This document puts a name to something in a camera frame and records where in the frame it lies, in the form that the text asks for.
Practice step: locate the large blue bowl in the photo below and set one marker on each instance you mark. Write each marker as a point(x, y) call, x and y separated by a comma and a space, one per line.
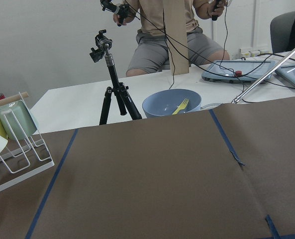
point(164, 103)

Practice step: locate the yellow plastic fork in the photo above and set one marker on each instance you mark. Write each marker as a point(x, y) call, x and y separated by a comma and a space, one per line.
point(181, 106)

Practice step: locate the person in beige shirt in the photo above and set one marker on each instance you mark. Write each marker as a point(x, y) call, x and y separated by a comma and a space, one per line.
point(163, 23)

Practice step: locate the blue teach pendant tablet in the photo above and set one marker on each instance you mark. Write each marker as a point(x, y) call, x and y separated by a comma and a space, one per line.
point(237, 71)

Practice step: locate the wooden plank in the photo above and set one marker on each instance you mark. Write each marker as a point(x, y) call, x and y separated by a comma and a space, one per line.
point(175, 26)

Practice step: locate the green cup on rack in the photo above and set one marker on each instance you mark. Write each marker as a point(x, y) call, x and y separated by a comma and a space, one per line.
point(17, 120)

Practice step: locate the black camera tripod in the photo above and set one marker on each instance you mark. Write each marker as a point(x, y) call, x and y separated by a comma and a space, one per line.
point(125, 103)

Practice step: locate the white wire cup rack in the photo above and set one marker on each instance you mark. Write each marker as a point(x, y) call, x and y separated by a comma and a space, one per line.
point(23, 159)

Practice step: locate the metal rod green handle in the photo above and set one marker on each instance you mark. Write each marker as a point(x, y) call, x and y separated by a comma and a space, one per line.
point(261, 79)

